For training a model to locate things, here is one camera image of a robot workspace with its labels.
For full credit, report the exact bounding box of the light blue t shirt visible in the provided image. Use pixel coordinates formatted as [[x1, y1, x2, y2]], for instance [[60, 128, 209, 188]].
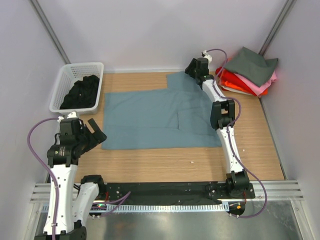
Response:
[[102, 72, 221, 150]]

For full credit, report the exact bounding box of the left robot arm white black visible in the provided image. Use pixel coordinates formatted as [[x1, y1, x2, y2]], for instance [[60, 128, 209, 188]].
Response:
[[35, 117, 107, 240]]

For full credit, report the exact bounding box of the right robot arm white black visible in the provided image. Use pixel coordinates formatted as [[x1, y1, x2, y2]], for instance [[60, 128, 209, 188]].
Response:
[[184, 57, 250, 198]]

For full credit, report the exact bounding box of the red folded t shirt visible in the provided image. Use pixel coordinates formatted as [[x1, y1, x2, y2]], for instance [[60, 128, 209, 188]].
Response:
[[215, 66, 246, 87]]

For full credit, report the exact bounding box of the black t shirt in basket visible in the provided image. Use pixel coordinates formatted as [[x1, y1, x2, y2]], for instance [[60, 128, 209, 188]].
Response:
[[59, 75, 100, 110]]

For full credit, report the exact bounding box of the orange folded t shirt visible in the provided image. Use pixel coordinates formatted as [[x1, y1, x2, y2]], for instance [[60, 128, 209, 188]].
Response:
[[219, 79, 268, 97]]

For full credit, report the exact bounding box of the white folded t shirt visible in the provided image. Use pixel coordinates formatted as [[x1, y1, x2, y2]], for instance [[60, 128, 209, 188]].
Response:
[[220, 85, 252, 96]]

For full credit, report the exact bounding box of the white plastic laundry basket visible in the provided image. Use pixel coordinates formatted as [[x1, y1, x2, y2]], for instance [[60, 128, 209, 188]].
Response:
[[49, 62, 104, 115]]

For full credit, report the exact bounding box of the grey folded t shirt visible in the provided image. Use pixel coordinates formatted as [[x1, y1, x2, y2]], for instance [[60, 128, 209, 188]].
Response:
[[224, 47, 279, 87]]

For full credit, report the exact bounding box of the pink folded t shirt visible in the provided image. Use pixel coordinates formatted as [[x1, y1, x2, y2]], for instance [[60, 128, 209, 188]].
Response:
[[219, 55, 279, 97]]

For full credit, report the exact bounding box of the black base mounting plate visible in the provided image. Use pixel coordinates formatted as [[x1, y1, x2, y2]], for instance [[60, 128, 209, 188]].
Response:
[[105, 181, 256, 206]]

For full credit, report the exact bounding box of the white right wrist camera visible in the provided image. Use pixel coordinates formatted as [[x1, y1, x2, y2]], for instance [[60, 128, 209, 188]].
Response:
[[201, 50, 212, 64]]

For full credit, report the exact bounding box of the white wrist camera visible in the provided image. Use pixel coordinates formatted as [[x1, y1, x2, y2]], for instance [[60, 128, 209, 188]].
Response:
[[201, 50, 212, 64], [57, 111, 79, 123]]

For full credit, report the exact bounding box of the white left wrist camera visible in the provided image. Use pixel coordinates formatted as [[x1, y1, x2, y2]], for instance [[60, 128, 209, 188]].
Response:
[[57, 111, 79, 123]]

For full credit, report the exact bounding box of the grey metal corner post right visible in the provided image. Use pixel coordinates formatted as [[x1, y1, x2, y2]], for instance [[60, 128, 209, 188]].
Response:
[[258, 0, 297, 56]]

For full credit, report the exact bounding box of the grey metal corner post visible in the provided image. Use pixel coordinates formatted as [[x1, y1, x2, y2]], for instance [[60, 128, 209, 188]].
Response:
[[258, 0, 297, 56], [29, 0, 71, 64]]

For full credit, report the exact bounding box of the grey metal corner post left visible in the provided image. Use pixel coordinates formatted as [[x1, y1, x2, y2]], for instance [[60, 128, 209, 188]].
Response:
[[29, 0, 71, 64]]

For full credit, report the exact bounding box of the white slotted cable duct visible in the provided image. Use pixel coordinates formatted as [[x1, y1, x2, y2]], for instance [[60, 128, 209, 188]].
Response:
[[42, 202, 230, 214]]

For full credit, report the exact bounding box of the aluminium frame rail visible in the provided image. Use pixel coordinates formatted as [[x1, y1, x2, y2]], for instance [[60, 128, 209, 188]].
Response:
[[30, 180, 304, 204]]

